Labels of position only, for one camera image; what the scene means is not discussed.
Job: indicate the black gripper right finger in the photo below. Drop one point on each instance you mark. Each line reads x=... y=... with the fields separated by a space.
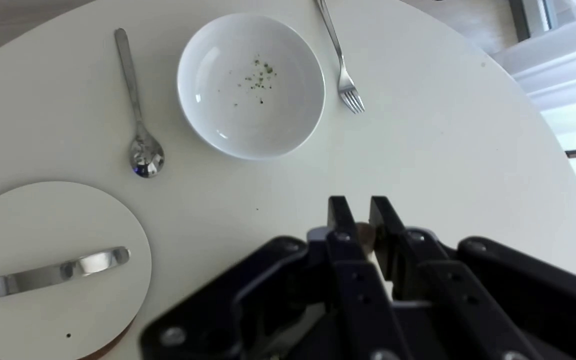
x=487 y=301

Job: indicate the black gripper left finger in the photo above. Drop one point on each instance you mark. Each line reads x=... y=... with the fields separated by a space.
x=271 y=290

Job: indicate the white pot lid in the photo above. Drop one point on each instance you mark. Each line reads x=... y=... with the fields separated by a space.
x=75 y=270

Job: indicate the white bowl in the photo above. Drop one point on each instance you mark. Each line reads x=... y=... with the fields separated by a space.
x=250 y=86

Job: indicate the silver fork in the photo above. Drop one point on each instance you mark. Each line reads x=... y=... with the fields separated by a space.
x=346 y=86

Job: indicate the silver spoon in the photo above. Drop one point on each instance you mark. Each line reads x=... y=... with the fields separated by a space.
x=145 y=153

